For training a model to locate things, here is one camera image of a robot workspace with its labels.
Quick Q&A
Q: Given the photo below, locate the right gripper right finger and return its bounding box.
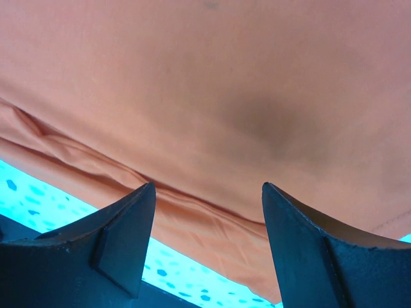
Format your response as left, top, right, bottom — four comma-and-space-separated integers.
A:
262, 182, 410, 307

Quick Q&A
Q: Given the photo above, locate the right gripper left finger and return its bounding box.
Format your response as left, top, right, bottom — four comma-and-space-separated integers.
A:
1, 183, 156, 307

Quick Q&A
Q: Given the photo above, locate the orange t shirt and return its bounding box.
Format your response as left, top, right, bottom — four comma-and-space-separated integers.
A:
1, 1, 410, 303

